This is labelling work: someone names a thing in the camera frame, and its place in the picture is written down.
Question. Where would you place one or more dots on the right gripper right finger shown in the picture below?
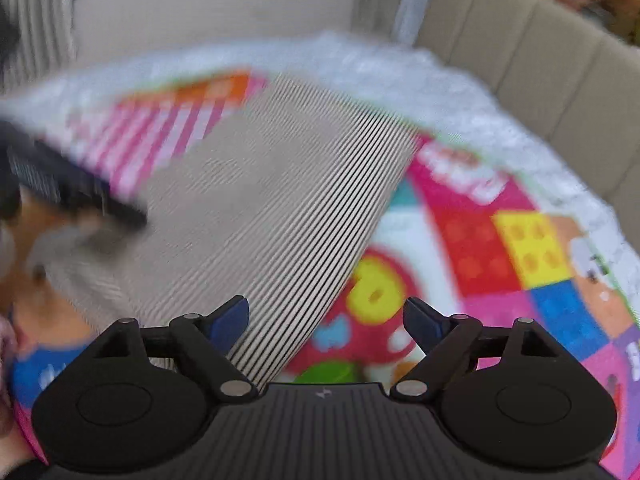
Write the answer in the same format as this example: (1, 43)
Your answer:
(446, 341)

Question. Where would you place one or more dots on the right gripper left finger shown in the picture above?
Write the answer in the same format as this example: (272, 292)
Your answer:
(202, 346)

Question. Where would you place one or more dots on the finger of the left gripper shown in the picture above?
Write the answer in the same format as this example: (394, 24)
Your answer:
(129, 215)

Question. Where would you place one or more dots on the beige striped knit sweater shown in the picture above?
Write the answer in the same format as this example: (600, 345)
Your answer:
(277, 205)

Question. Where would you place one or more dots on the person's hand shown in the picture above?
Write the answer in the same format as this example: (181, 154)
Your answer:
(14, 450)

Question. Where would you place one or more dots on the colourful cartoon play mat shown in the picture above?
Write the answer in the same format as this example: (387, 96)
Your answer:
(464, 235)

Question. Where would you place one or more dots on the grey pleated curtain left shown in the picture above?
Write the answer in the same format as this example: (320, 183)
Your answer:
(37, 38)

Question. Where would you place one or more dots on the white quilted mattress cover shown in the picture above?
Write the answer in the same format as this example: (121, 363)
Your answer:
(455, 105)

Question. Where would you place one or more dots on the beige padded headboard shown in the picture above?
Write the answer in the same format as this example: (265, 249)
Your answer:
(563, 78)

